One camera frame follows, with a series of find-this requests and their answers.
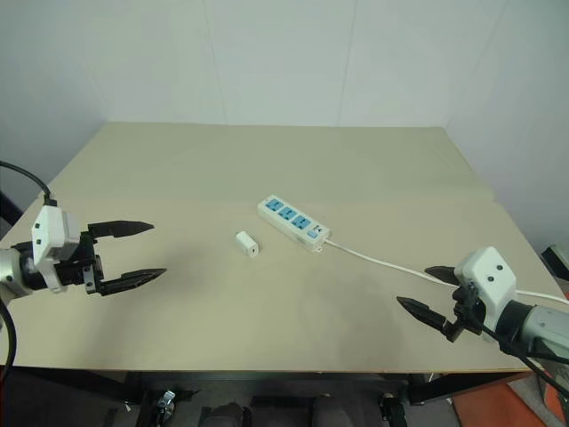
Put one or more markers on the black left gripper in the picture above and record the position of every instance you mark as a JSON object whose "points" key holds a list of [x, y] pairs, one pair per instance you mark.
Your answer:
{"points": [[75, 273]]}

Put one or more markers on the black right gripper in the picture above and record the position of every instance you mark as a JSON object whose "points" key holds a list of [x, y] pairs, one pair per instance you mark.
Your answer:
{"points": [[467, 311]]}

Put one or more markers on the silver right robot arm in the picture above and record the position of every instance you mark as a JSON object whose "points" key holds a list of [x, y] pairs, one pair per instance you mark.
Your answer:
{"points": [[542, 324]]}

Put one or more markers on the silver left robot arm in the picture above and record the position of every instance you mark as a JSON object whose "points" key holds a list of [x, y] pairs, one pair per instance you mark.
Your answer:
{"points": [[13, 271]]}

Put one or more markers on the white plug adapter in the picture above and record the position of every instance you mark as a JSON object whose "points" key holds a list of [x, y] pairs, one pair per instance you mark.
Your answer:
{"points": [[247, 244]]}

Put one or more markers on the white power strip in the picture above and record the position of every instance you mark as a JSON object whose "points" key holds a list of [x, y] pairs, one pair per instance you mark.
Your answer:
{"points": [[291, 219]]}

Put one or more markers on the dark box beside table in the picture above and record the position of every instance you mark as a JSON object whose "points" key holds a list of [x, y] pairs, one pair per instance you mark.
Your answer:
{"points": [[555, 260]]}

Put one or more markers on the black object beside table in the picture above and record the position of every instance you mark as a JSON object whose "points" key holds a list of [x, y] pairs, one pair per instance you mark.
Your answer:
{"points": [[6, 209]]}

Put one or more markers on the orange floor mat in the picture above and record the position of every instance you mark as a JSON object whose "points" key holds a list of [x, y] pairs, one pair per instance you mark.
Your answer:
{"points": [[498, 405]]}

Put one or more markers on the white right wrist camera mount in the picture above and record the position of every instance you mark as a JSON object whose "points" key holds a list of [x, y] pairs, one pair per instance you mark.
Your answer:
{"points": [[486, 271]]}

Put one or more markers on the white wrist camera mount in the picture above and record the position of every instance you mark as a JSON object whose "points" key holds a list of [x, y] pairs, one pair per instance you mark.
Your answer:
{"points": [[46, 231], [486, 271]]}

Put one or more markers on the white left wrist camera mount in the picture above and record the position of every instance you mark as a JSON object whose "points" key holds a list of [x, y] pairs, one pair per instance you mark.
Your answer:
{"points": [[46, 231]]}

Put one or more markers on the black table frame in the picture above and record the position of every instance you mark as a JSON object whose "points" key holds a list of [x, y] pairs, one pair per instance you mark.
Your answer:
{"points": [[66, 382]]}

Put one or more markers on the metal caster bracket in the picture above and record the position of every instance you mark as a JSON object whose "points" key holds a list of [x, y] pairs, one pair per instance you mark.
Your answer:
{"points": [[166, 402]]}

